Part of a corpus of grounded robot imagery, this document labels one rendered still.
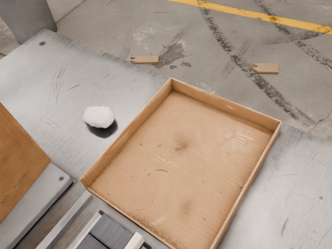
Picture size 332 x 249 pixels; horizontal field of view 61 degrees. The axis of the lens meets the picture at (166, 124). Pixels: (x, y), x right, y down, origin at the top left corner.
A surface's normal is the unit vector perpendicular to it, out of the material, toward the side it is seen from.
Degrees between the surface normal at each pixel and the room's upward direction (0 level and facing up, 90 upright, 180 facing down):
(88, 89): 0
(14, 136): 90
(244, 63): 0
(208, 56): 0
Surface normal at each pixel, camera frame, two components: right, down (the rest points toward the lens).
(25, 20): 0.36, 0.70
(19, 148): 0.89, 0.30
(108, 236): -0.12, -0.60
